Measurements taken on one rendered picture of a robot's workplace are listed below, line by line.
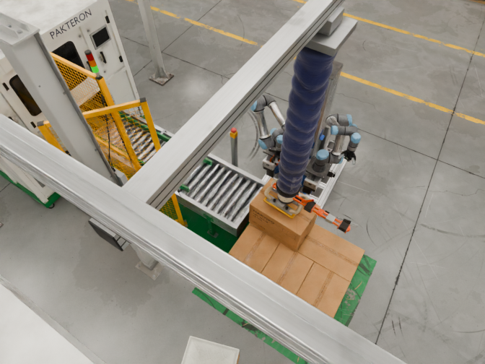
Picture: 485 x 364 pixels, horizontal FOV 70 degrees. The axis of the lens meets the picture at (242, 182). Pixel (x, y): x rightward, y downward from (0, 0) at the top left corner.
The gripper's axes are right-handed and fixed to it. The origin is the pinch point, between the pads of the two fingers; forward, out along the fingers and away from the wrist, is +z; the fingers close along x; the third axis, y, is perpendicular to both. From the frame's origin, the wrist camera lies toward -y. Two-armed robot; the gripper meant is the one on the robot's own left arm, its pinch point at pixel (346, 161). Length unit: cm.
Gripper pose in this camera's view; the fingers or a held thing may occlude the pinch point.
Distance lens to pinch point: 318.6
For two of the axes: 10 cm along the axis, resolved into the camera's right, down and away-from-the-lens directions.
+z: 0.0, 5.6, 8.3
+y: -5.0, 7.2, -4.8
